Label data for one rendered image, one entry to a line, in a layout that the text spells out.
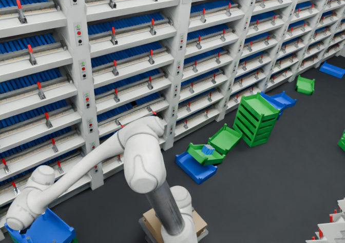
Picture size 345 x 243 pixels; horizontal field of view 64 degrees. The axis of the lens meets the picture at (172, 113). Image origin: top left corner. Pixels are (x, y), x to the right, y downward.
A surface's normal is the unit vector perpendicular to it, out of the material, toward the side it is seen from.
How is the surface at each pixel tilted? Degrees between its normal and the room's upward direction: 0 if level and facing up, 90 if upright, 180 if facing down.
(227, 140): 0
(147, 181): 84
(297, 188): 0
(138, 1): 21
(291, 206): 0
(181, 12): 90
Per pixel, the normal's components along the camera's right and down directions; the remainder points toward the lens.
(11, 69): 0.32, -0.53
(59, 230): 0.09, -0.77
